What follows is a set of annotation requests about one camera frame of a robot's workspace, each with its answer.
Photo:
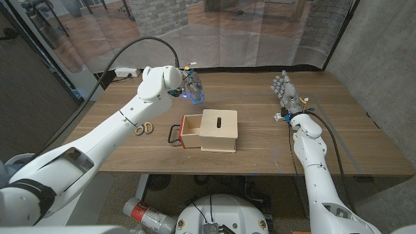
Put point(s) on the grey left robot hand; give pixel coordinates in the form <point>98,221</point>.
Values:
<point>191,81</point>

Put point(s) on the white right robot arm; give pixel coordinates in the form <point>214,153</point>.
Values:
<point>318,185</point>

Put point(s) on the wooden drawer with red front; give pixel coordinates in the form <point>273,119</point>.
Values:
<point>191,138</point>

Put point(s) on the blue denim clothing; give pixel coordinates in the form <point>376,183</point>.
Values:
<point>5,172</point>

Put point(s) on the white grey rounded stand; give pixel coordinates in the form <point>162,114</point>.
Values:
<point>19,157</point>

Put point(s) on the white table leg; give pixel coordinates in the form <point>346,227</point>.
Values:
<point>141,188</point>

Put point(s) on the wooden box with slot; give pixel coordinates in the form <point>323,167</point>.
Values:
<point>217,133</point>

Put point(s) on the black backdrop stand pole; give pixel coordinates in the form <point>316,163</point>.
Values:
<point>341,34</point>
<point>70,89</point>

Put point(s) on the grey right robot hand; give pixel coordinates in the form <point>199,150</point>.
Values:
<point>289,92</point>

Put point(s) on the white cylinder with red label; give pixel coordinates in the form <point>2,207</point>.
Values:
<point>149,215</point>

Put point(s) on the printed room backdrop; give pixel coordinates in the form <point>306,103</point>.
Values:
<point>227,32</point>

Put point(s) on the black round fan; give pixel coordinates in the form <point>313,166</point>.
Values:
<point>158,182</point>

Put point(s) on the white power strip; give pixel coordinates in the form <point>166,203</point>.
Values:
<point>126,72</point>

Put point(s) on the blue toy camera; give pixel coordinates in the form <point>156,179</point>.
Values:
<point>197,98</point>

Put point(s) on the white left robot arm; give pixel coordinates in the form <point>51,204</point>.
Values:
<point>107,139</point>

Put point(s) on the white round robot torso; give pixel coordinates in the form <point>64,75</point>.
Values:
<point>224,214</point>

